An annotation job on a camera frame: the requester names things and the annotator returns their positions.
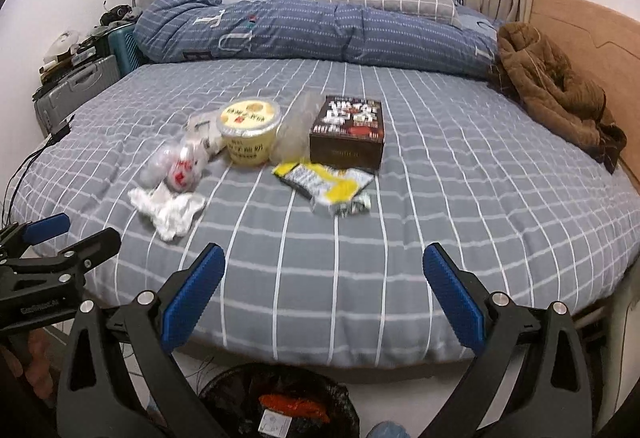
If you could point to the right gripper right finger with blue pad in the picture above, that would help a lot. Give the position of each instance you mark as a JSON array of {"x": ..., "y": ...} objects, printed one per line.
[{"x": 528, "y": 377}]

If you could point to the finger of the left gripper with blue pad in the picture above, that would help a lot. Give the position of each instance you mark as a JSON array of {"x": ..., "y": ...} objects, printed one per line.
[
  {"x": 77, "y": 259},
  {"x": 17, "y": 238}
]

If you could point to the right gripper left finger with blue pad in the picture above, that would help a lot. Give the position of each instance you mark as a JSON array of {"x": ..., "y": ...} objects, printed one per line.
[{"x": 119, "y": 378}]

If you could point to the white tissue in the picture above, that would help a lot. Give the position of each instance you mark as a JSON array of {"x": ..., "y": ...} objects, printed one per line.
[{"x": 171, "y": 213}]

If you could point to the clear bag with red print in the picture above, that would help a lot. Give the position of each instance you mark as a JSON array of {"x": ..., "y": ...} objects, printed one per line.
[{"x": 179, "y": 166}]

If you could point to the clear plastic packet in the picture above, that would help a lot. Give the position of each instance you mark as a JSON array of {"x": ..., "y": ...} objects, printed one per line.
[{"x": 203, "y": 126}]

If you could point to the yellow pudding cup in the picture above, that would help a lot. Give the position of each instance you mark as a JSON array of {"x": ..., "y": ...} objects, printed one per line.
[{"x": 248, "y": 128}]

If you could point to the yellow black snack wrapper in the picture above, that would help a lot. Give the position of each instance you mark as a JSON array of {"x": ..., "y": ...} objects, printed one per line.
[{"x": 332, "y": 192}]

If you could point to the brown cookie box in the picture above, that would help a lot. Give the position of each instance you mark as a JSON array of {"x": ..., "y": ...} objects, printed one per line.
[{"x": 348, "y": 133}]

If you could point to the black trash bin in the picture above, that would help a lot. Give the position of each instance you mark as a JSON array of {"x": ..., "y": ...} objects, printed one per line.
[{"x": 274, "y": 400}]

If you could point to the person's left hand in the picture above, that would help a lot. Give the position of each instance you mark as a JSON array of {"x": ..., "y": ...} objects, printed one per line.
[{"x": 37, "y": 373}]

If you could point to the grey suitcase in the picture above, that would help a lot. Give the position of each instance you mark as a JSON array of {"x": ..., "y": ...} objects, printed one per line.
[{"x": 54, "y": 102}]

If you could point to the blue slipper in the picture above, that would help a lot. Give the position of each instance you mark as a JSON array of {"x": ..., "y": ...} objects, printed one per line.
[{"x": 387, "y": 429}]

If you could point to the white helmet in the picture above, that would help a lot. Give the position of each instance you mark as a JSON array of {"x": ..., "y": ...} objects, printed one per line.
[{"x": 61, "y": 47}]

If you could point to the teal suitcase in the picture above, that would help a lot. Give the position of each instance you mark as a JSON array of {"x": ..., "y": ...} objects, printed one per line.
[{"x": 123, "y": 46}]

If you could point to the blue striped duvet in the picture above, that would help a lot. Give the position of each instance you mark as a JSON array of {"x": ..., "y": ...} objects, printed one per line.
[{"x": 184, "y": 30}]

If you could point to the clear plastic bag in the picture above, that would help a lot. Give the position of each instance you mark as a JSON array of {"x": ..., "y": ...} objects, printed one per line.
[{"x": 292, "y": 139}]

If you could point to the grey checked bed sheet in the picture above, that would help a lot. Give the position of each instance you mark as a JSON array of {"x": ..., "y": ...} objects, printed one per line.
[{"x": 528, "y": 213}]

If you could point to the brown fleece jacket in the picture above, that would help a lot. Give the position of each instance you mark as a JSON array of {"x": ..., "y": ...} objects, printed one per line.
[{"x": 535, "y": 73}]

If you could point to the wooden headboard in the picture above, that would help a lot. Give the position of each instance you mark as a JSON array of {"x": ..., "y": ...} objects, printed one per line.
[{"x": 605, "y": 44}]

